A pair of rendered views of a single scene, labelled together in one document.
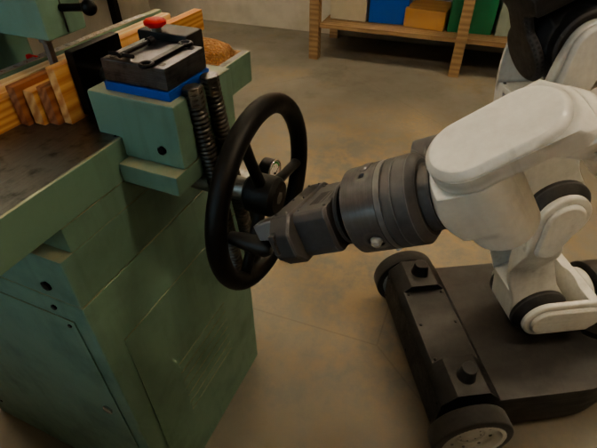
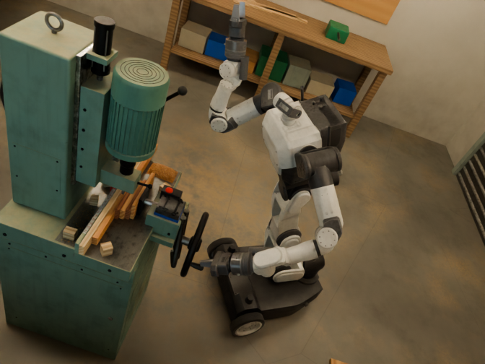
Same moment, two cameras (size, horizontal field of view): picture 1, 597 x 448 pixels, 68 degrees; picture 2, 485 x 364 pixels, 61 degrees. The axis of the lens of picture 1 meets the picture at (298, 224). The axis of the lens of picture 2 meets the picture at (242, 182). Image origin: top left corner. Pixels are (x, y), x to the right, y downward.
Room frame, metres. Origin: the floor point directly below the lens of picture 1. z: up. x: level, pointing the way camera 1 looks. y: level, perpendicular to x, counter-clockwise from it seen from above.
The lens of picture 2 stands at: (-0.52, 0.49, 2.18)
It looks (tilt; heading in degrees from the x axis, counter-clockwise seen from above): 40 degrees down; 333
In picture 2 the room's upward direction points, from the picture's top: 23 degrees clockwise
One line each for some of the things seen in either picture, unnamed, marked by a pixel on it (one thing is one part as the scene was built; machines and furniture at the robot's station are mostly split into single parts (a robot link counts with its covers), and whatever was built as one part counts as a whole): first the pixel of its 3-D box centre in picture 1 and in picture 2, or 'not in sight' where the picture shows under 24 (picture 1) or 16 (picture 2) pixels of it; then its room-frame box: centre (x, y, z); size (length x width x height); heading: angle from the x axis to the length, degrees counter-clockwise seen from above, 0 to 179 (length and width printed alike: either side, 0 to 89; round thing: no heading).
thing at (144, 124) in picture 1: (168, 108); (167, 215); (0.59, 0.18, 0.91); 0.15 x 0.14 x 0.09; 157
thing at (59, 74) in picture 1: (112, 69); (142, 195); (0.67, 0.28, 0.94); 0.21 x 0.01 x 0.08; 157
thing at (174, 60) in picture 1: (161, 56); (171, 202); (0.59, 0.18, 0.99); 0.13 x 0.11 x 0.06; 157
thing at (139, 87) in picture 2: not in sight; (136, 111); (0.66, 0.36, 1.35); 0.18 x 0.18 x 0.31
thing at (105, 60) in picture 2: not in sight; (101, 46); (0.71, 0.49, 1.54); 0.08 x 0.08 x 0.17; 67
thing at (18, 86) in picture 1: (67, 83); (125, 199); (0.65, 0.35, 0.93); 0.18 x 0.02 x 0.06; 157
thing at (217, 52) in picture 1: (200, 45); (163, 170); (0.86, 0.18, 0.91); 0.12 x 0.09 x 0.03; 67
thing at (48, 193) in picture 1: (127, 126); (145, 215); (0.62, 0.26, 0.87); 0.61 x 0.30 x 0.06; 157
